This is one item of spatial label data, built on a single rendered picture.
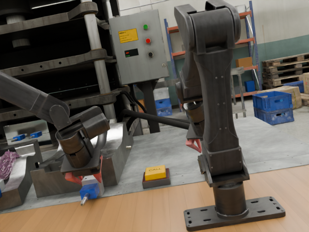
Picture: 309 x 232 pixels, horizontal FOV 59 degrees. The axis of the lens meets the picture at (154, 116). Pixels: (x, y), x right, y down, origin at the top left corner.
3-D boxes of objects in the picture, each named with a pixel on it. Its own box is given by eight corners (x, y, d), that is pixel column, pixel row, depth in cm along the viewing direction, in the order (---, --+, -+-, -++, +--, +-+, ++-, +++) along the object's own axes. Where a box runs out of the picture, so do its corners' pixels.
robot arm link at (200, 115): (186, 114, 83) (179, 96, 79) (204, 107, 82) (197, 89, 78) (192, 128, 77) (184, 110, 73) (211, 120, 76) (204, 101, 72)
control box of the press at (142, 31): (197, 239, 179) (157, 7, 155) (151, 246, 181) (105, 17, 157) (193, 221, 201) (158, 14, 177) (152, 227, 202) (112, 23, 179)
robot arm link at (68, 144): (85, 135, 74) (76, 115, 70) (93, 146, 70) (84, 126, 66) (61, 147, 72) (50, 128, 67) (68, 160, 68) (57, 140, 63)
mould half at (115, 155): (117, 185, 85) (108, 143, 82) (37, 198, 86) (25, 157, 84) (134, 142, 134) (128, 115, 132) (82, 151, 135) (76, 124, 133)
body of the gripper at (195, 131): (192, 127, 87) (184, 109, 83) (223, 125, 82) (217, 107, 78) (187, 142, 83) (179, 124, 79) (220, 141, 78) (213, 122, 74)
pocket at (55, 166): (62, 177, 85) (59, 166, 84) (45, 180, 85) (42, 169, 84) (67, 171, 89) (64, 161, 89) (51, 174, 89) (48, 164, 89)
